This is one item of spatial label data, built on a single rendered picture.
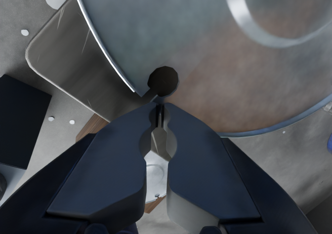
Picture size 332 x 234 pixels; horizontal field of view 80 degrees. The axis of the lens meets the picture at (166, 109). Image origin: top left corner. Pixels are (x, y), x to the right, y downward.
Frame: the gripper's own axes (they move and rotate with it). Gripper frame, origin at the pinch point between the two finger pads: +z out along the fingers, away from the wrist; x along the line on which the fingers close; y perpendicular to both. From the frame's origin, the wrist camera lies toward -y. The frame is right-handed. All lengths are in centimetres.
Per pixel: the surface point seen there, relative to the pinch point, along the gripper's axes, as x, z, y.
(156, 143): -0.2, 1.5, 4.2
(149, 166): -4, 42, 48
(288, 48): 9.8, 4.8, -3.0
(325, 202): 216, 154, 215
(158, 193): 0, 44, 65
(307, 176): 155, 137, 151
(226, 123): 5.8, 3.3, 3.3
